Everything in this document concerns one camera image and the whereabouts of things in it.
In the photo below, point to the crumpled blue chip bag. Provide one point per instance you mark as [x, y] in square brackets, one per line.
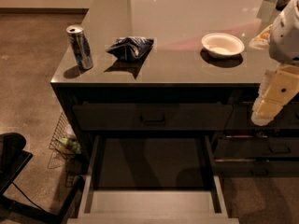
[130, 48]

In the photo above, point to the silver blue drink can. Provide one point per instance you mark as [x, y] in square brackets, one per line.
[80, 46]

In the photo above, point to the white paper bowl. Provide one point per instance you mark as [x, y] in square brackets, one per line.
[222, 46]

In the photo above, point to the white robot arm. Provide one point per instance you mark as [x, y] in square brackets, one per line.
[281, 38]

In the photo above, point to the dark grey cabinet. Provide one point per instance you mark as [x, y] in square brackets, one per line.
[176, 69]

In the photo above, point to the wire mesh basket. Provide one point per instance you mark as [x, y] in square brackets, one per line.
[64, 151]

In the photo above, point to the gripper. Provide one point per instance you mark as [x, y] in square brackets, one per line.
[285, 37]

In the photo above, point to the grey drawer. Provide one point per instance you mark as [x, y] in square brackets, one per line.
[155, 117]
[257, 148]
[287, 118]
[152, 181]
[258, 168]

